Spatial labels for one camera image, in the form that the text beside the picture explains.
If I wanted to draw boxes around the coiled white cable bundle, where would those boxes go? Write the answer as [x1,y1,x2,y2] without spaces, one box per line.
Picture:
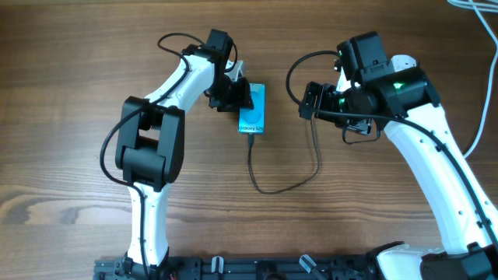
[446,0,498,14]

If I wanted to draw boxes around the white power strip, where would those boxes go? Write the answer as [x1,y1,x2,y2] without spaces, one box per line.
[391,54,418,72]

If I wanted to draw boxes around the white power strip cord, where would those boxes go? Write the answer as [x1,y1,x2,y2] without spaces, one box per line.
[462,0,498,159]

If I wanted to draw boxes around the Galaxy S25 smartphone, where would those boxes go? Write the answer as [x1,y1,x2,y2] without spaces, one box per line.
[238,83,266,134]

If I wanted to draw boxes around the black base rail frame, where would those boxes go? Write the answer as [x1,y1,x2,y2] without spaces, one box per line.
[93,254,383,280]

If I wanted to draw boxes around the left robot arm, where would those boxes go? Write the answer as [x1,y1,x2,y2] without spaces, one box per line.
[111,30,254,271]

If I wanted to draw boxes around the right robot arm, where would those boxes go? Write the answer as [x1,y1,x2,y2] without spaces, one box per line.
[299,32,497,279]

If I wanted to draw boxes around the black USB-C charging cable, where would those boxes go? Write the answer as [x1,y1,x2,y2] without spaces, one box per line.
[247,114,382,195]

